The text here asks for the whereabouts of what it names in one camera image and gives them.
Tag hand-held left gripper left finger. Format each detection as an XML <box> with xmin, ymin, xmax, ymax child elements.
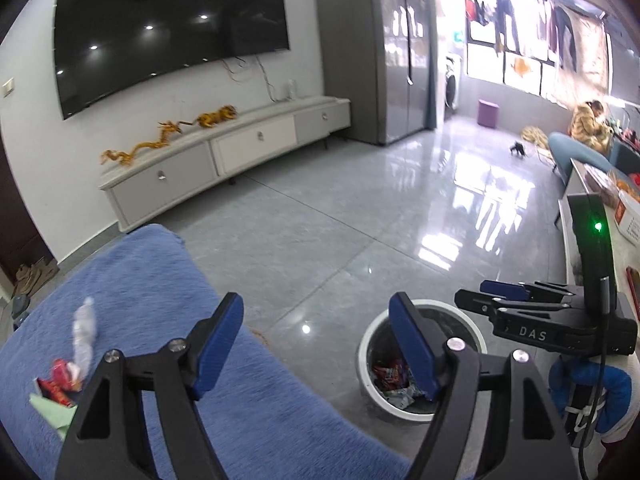
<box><xmin>54</xmin><ymin>292</ymin><xmax>245</xmax><ymax>480</ymax></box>

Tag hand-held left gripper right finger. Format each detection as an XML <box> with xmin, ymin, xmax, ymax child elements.
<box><xmin>389</xmin><ymin>292</ymin><xmax>583</xmax><ymax>480</ymax></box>

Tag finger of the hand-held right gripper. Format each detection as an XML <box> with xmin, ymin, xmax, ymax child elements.
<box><xmin>479</xmin><ymin>280</ymin><xmax>581</xmax><ymax>303</ymax></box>
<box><xmin>454</xmin><ymin>288</ymin><xmax>583</xmax><ymax>318</ymax></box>

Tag red snack wrapper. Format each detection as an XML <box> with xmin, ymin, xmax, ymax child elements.
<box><xmin>39</xmin><ymin>358</ymin><xmax>85</xmax><ymax>406</ymax></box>
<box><xmin>372</xmin><ymin>360</ymin><xmax>416</xmax><ymax>388</ymax></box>

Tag white round trash bin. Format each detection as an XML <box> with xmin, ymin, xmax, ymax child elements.
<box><xmin>356</xmin><ymin>300</ymin><xmax>488</xmax><ymax>423</ymax></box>

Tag clear plastic wrapper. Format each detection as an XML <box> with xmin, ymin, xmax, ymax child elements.
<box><xmin>72</xmin><ymin>296</ymin><xmax>97</xmax><ymax>376</ymax></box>

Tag green paper wrapper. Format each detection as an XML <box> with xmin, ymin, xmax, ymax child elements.
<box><xmin>29</xmin><ymin>377</ymin><xmax>78</xmax><ymax>441</ymax></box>

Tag blue fluffy blanket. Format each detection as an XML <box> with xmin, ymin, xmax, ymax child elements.
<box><xmin>0</xmin><ymin>223</ymin><xmax>416</xmax><ymax>480</ymax></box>

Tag orange and white box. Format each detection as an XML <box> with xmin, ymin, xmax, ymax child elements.
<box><xmin>614</xmin><ymin>180</ymin><xmax>640</xmax><ymax>246</ymax></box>

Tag blue chair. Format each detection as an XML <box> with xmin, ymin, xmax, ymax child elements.
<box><xmin>547</xmin><ymin>132</ymin><xmax>611</xmax><ymax>186</ymax></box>

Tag purple stool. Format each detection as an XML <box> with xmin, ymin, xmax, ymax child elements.
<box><xmin>477</xmin><ymin>99</ymin><xmax>501</xmax><ymax>128</ymax></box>

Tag wide grey drawer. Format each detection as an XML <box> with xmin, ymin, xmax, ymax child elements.
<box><xmin>111</xmin><ymin>142</ymin><xmax>217</xmax><ymax>228</ymax></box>

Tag pair of beige shoes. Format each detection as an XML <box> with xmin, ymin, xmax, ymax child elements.
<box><xmin>14</xmin><ymin>262</ymin><xmax>58</xmax><ymax>296</ymax></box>

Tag white washing machine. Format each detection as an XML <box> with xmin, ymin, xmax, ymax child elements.
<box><xmin>444</xmin><ymin>54</ymin><xmax>461</xmax><ymax>113</ymax></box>

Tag white drawer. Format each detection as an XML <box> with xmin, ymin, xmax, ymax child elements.
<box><xmin>210</xmin><ymin>115</ymin><xmax>297</xmax><ymax>176</ymax></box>

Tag white curved television stand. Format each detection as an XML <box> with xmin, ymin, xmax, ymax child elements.
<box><xmin>98</xmin><ymin>95</ymin><xmax>351</xmax><ymax>233</ymax></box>

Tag yellow dragon figurine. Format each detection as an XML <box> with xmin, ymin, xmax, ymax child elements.
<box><xmin>100</xmin><ymin>120</ymin><xmax>193</xmax><ymax>167</ymax></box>

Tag yellow tiger figurine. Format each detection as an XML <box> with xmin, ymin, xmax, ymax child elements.
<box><xmin>196</xmin><ymin>105</ymin><xmax>238</xmax><ymax>128</ymax></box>

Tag narrow grey drawer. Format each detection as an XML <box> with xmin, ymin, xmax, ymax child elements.
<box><xmin>294</xmin><ymin>105</ymin><xmax>349</xmax><ymax>143</ymax></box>

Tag dark brown door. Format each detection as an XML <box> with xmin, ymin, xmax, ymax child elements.
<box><xmin>0</xmin><ymin>130</ymin><xmax>46</xmax><ymax>271</ymax></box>

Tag row of hanging clothes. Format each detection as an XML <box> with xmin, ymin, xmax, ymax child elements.
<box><xmin>462</xmin><ymin>0</ymin><xmax>608</xmax><ymax>101</ymax></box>

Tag grey double-door refrigerator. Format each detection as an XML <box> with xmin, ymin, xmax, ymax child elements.
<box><xmin>313</xmin><ymin>0</ymin><xmax>441</xmax><ymax>147</ymax></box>

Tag hanging television cables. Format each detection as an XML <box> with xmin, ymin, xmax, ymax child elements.
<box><xmin>220</xmin><ymin>55</ymin><xmax>281</xmax><ymax>103</ymax></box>

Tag black wall television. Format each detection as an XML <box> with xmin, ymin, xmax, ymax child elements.
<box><xmin>54</xmin><ymin>0</ymin><xmax>291</xmax><ymax>121</ymax></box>

